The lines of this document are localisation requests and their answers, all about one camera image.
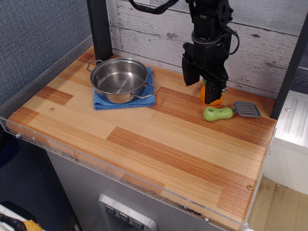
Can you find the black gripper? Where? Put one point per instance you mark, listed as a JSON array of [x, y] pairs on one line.
[[208, 62]]

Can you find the orange toy carrot green top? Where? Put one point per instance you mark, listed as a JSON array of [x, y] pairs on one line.
[[202, 96]]

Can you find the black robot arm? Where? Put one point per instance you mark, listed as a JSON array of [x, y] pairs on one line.
[[211, 37]]

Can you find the stainless steel pot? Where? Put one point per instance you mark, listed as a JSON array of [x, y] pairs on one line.
[[120, 80]]

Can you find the blue folded cloth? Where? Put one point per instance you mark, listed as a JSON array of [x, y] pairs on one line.
[[100, 104]]

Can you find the white ribbed side cabinet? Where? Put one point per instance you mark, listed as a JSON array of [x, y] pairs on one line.
[[287, 161]]

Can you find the clear acrylic table guard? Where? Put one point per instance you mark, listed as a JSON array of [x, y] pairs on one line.
[[209, 170]]

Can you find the grey toy fridge cabinet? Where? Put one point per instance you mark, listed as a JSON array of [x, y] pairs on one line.
[[83, 183]]

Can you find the silver toy dispenser panel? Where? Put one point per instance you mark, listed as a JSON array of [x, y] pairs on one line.
[[124, 217]]

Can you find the yellow object bottom left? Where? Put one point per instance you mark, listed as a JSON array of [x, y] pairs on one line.
[[32, 226]]

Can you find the green handled grey spatula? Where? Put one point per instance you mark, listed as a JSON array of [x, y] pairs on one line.
[[243, 109]]

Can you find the black right vertical post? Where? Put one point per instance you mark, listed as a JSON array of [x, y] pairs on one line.
[[291, 70]]

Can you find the black vertical post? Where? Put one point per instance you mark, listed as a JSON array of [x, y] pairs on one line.
[[100, 29], [291, 70]]

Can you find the black left vertical post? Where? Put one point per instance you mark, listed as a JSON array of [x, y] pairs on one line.
[[100, 29]]

